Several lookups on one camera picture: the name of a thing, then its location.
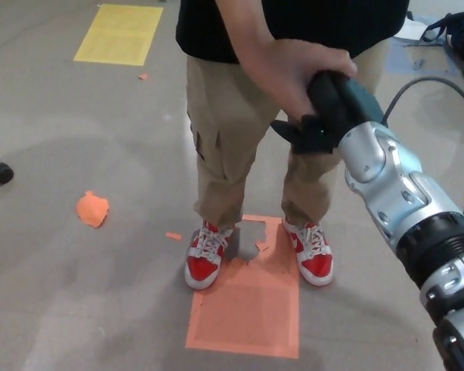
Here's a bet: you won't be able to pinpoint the yellow floor sheet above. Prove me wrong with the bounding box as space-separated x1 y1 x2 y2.
73 3 165 67

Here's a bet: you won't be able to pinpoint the person's bare hand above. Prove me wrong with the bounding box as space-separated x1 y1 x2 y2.
241 39 359 117

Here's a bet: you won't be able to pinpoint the torn orange floor sheet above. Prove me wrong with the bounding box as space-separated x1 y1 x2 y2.
185 214 301 359

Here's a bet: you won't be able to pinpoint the crumpled orange paper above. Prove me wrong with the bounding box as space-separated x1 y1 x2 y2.
75 190 111 229

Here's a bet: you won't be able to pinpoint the person's bare forearm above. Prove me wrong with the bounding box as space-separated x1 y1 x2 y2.
230 0 281 65

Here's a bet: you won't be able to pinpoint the black t-shirt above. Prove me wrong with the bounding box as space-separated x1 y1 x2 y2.
176 0 411 65

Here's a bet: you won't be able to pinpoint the blue floor tape patch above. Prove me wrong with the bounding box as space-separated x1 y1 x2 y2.
386 36 462 74

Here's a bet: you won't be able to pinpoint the red white sneaker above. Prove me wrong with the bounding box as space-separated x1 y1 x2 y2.
183 219 235 291
281 216 335 287

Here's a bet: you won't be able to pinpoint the khaki cargo trousers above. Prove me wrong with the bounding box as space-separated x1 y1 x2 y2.
185 38 386 230

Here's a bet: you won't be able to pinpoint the white paper sheet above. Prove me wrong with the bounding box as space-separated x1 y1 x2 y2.
394 17 430 39

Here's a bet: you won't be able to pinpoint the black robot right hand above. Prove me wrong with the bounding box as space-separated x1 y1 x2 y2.
270 69 386 155

